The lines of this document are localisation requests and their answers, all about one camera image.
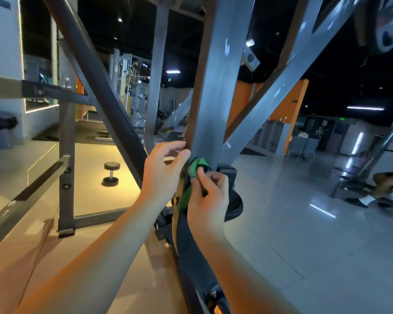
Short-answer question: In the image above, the white pillar with lit frame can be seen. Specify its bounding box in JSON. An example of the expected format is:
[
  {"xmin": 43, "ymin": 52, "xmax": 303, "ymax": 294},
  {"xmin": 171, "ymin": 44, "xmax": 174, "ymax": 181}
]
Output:
[{"xmin": 0, "ymin": 0, "xmax": 61, "ymax": 144}]

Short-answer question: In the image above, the person's left forearm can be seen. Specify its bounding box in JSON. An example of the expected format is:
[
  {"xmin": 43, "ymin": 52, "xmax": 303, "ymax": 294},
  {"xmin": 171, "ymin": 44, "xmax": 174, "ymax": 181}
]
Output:
[{"xmin": 13, "ymin": 193, "xmax": 178, "ymax": 314}]

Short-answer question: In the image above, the person's right hand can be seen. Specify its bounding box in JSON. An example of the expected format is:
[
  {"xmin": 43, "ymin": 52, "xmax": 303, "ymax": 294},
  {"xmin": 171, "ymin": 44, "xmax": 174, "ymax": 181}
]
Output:
[{"xmin": 186, "ymin": 167, "xmax": 231, "ymax": 238}]

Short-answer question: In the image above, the green cleaning cloth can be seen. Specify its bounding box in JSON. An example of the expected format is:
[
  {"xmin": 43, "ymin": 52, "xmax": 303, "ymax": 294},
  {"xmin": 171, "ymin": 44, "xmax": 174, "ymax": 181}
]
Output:
[{"xmin": 177, "ymin": 157, "xmax": 212, "ymax": 213}]

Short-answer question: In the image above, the person's right forearm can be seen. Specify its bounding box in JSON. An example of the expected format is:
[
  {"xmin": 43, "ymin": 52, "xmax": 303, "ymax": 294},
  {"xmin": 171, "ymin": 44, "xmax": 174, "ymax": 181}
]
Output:
[{"xmin": 193, "ymin": 229, "xmax": 302, "ymax": 314}]

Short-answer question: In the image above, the grey trash bin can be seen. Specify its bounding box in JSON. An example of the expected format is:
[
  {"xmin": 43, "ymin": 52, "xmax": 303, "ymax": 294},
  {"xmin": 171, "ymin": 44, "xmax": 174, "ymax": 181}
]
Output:
[{"xmin": 0, "ymin": 111, "xmax": 19, "ymax": 151}]

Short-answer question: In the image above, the grey cable machine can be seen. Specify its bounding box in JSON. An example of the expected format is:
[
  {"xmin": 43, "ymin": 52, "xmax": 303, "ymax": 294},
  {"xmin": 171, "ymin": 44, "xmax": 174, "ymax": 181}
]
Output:
[{"xmin": 108, "ymin": 50, "xmax": 153, "ymax": 135}]

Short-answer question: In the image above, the black dumbbell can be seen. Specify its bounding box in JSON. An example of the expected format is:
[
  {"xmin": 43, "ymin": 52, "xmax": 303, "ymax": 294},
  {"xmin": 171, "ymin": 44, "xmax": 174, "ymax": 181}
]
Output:
[{"xmin": 101, "ymin": 161, "xmax": 121, "ymax": 187}]

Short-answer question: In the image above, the person's left hand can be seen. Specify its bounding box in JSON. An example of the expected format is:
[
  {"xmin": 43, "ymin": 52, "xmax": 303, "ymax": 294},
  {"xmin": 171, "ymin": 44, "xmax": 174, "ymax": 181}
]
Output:
[{"xmin": 139, "ymin": 140, "xmax": 192, "ymax": 207}]

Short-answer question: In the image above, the grey steel gym machine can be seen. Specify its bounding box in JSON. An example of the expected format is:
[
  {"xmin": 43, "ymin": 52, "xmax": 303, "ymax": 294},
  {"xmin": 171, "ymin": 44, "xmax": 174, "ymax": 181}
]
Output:
[{"xmin": 0, "ymin": 0, "xmax": 374, "ymax": 314}]

